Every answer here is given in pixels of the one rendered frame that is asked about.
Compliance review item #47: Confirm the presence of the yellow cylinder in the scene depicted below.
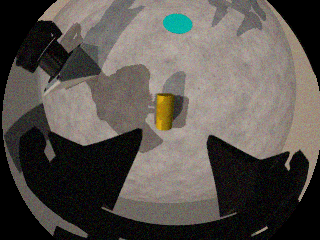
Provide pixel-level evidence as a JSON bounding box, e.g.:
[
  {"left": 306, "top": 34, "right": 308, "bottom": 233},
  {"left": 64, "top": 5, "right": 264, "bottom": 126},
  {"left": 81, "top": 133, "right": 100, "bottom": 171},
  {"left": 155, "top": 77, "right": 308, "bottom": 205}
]
[{"left": 156, "top": 93, "right": 175, "bottom": 131}]

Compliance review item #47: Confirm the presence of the cyan circle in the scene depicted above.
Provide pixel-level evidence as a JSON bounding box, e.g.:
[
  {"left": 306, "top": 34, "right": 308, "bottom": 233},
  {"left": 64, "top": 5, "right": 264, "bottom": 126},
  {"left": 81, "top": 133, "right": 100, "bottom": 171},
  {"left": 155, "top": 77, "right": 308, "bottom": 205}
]
[{"left": 164, "top": 13, "right": 193, "bottom": 33}]

